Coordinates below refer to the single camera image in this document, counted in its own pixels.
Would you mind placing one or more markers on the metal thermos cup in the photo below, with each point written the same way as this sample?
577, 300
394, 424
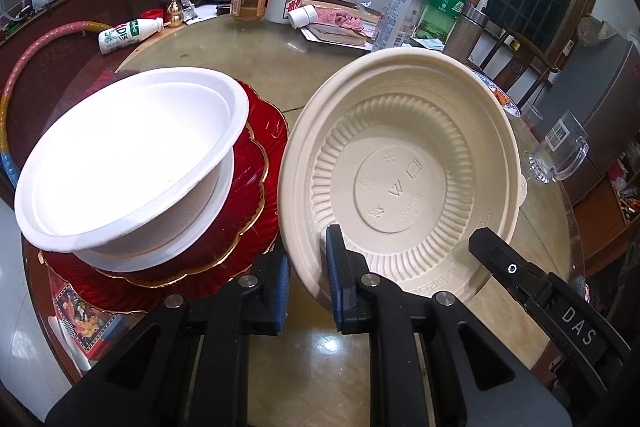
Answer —
465, 32

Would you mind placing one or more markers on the small red glass plate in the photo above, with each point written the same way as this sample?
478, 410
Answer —
242, 187

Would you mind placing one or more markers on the white paper bowl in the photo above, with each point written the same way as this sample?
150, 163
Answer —
200, 222
125, 157

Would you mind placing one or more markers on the white yogurt drink bottle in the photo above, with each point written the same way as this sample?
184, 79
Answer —
125, 36

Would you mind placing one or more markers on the brown jar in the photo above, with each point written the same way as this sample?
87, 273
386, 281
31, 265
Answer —
249, 2

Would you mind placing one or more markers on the clear plastic water bottle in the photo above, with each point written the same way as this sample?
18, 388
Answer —
395, 22

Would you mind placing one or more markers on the pink cloth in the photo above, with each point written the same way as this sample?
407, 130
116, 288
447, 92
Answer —
337, 18

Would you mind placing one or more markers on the crumpled cloth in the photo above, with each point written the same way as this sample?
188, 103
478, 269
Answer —
597, 31

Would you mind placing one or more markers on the wooden chair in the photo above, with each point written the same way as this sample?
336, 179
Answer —
530, 54

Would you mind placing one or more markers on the colourful printed box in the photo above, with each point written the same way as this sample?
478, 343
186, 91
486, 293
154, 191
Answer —
80, 312

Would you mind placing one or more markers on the green soda bottle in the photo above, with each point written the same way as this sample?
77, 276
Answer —
442, 4

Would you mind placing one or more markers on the small gold ornament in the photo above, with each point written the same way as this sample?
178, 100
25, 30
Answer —
175, 12

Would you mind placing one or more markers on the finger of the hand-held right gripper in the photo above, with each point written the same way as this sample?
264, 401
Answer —
510, 269

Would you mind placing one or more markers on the cream plastic bowl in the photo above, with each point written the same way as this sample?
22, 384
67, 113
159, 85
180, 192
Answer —
400, 147

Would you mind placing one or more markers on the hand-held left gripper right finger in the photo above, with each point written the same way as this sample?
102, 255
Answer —
336, 277

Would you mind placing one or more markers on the small white cup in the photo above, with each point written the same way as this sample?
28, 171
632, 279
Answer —
302, 16

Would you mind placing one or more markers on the red lid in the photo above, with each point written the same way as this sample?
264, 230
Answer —
152, 14

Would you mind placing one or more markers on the glass mug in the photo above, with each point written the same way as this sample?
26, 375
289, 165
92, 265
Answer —
560, 147

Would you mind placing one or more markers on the white paper sheet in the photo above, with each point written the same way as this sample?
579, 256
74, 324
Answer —
202, 11

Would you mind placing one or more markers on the pink hula hoop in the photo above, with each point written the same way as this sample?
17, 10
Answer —
20, 67

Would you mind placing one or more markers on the grey refrigerator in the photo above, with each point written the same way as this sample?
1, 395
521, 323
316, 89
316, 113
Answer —
600, 97

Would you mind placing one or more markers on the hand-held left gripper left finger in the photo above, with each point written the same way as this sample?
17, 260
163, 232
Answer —
281, 297

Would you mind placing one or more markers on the large red glass plate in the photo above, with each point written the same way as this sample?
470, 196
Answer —
160, 297

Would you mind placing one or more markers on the dark wooden sideboard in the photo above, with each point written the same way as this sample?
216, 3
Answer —
60, 72

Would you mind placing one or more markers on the blue patterned bowl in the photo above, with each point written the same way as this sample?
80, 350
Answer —
500, 94

